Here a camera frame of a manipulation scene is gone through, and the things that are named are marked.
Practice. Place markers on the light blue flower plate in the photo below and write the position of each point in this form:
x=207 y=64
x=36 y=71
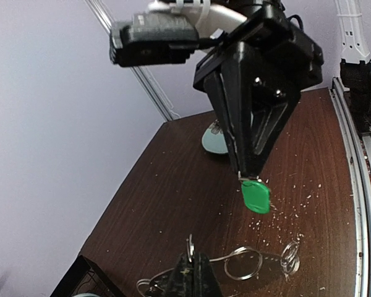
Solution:
x=213 y=139

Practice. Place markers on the right aluminium wall post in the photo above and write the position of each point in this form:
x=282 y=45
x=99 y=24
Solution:
x=143 y=75

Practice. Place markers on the black wire dish rack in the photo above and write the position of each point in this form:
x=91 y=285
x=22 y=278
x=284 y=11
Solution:
x=85 y=278

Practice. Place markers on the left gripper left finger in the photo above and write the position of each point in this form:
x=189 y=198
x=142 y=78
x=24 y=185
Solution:
x=181 y=279

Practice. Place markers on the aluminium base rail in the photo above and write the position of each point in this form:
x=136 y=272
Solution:
x=358 y=153

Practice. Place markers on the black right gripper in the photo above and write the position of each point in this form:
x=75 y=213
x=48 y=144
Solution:
x=253 y=79

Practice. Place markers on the green key tag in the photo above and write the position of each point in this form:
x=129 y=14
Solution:
x=256 y=196

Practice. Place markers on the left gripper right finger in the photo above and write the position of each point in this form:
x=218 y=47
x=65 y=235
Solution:
x=205 y=283

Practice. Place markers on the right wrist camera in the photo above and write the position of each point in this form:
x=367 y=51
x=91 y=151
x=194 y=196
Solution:
x=169 y=32

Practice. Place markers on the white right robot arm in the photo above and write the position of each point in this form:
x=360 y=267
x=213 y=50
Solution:
x=355 y=66

